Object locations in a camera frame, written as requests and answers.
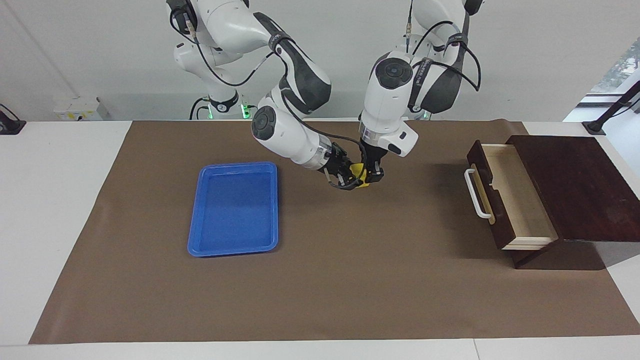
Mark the dark wooden drawer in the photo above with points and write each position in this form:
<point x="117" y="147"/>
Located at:
<point x="520" y="200"/>

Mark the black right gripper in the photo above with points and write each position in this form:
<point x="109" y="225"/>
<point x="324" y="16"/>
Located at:
<point x="336" y="162"/>

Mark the yellow cube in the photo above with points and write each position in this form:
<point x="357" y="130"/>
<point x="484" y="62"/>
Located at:
<point x="359" y="172"/>

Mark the brown table mat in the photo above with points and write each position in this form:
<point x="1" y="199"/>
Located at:
<point x="325" y="280"/>

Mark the white power socket box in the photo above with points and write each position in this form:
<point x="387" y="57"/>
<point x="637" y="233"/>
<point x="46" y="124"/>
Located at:
<point x="77" y="109"/>

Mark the window with green foliage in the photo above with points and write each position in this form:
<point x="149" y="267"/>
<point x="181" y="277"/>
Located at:
<point x="620" y="67"/>

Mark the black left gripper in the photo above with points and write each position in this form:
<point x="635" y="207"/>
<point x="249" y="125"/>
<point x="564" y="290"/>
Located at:
<point x="374" y="152"/>

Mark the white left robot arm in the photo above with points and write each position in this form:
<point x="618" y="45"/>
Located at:
<point x="390" y="100"/>

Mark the dark wooden cabinet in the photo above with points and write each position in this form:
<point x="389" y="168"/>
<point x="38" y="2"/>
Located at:
<point x="580" y="190"/>

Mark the black table clamp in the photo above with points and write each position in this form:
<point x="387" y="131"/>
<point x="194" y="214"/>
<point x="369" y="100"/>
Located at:
<point x="10" y="124"/>

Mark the blue plastic tray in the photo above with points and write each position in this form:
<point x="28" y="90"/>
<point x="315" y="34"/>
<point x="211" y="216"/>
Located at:
<point x="232" y="210"/>

